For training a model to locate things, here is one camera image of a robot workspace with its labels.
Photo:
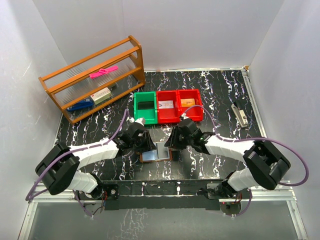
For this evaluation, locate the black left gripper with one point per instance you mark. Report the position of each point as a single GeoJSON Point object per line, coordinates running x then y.
{"type": "Point", "coordinates": [149, 145]}

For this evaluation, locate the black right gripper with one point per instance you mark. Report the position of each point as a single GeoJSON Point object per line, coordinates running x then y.
{"type": "Point", "coordinates": [173, 142]}

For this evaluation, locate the brown leather card holder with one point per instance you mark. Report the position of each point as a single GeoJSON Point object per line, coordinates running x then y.
{"type": "Point", "coordinates": [156, 160]}

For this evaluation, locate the gold card with magnetic stripe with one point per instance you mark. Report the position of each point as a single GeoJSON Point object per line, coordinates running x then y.
{"type": "Point", "coordinates": [187, 102]}

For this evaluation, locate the grey VIP card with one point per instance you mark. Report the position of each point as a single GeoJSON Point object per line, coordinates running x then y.
{"type": "Point", "coordinates": [145, 105]}

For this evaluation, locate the dark card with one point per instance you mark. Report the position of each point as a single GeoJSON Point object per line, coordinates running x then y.
{"type": "Point", "coordinates": [163, 152]}

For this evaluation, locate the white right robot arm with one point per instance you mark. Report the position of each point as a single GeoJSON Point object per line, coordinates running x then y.
{"type": "Point", "coordinates": [265, 164]}

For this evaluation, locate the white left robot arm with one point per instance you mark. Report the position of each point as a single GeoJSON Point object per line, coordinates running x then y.
{"type": "Point", "coordinates": [60, 168]}

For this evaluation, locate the white card in bin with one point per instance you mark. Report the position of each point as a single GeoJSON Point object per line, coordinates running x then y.
{"type": "Point", "coordinates": [166, 104]}

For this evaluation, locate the red plastic bin middle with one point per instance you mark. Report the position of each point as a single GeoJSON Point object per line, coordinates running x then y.
{"type": "Point", "coordinates": [167, 116]}

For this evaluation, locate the red plastic bin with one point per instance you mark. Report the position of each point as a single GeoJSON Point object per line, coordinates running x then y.
{"type": "Point", "coordinates": [195, 113]}
{"type": "Point", "coordinates": [167, 116]}

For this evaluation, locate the red plastic bin right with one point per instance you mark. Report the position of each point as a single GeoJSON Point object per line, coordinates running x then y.
{"type": "Point", "coordinates": [195, 113]}

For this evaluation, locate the green plastic bin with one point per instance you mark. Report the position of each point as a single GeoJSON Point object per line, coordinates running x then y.
{"type": "Point", "coordinates": [151, 116]}

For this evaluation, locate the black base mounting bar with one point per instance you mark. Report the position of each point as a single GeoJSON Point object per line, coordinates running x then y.
{"type": "Point", "coordinates": [167, 194]}

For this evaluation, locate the white red small box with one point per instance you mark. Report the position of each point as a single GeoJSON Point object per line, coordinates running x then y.
{"type": "Point", "coordinates": [100, 96]}

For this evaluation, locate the grey metal stapler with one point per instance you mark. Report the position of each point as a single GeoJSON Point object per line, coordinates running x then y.
{"type": "Point", "coordinates": [239, 113]}

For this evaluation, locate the blue stapler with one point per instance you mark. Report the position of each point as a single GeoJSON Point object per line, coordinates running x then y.
{"type": "Point", "coordinates": [85, 103]}

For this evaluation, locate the wooden shelf rack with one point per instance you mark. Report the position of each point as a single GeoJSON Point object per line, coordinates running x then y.
{"type": "Point", "coordinates": [72, 83]}

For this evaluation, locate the pink plastic clip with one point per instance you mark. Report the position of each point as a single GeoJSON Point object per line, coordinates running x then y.
{"type": "Point", "coordinates": [103, 71]}

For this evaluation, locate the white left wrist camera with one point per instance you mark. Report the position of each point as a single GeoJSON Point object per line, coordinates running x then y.
{"type": "Point", "coordinates": [138, 120]}

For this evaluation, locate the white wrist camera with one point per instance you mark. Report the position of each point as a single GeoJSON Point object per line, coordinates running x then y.
{"type": "Point", "coordinates": [138, 120]}
{"type": "Point", "coordinates": [184, 117]}

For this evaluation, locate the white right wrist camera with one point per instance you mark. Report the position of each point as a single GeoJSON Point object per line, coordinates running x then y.
{"type": "Point", "coordinates": [184, 117]}

